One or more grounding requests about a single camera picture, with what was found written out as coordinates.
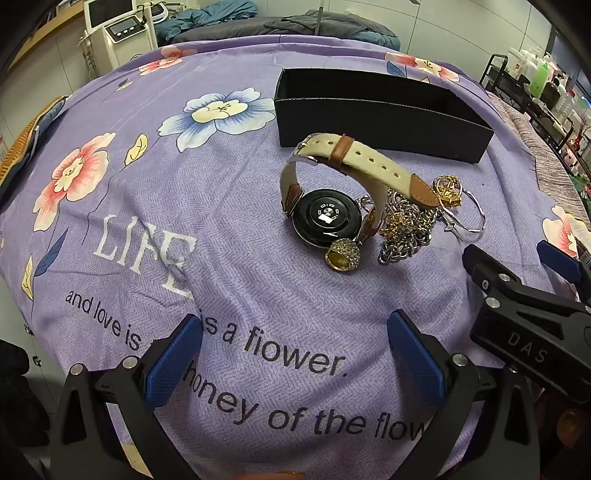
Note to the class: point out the black rectangular box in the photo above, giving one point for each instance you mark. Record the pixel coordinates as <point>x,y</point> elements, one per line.
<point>369,121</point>

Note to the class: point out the dark grey blanket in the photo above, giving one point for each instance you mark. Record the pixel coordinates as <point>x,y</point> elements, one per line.
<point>300,23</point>

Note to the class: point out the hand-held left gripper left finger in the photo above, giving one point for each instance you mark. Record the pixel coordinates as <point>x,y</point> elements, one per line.
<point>171,355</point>

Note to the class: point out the green bottle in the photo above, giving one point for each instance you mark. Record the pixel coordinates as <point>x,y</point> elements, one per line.
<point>541,74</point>

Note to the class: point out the black trolley rack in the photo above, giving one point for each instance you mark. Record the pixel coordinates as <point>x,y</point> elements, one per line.
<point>517,83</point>

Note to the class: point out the purple floral bedsheet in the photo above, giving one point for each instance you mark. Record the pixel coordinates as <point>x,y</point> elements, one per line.
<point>231,207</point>

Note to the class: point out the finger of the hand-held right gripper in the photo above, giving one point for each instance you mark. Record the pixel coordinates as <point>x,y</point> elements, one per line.
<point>556,259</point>
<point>489,274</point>

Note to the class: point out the woven cushion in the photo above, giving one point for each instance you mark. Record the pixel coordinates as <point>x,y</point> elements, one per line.
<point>23,147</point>

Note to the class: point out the silver bangle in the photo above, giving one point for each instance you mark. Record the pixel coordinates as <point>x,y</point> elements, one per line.
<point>480,214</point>

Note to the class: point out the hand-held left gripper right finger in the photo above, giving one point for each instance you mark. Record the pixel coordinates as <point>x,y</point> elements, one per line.
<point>415,364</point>

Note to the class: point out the gold star pendant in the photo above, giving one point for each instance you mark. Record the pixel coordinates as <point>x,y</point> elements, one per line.
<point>448,191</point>

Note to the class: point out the grey pink knitted blanket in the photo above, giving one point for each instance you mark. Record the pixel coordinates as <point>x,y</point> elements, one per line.
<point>545,161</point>

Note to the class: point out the white beauty machine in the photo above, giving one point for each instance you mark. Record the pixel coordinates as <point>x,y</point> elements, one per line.
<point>117,32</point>

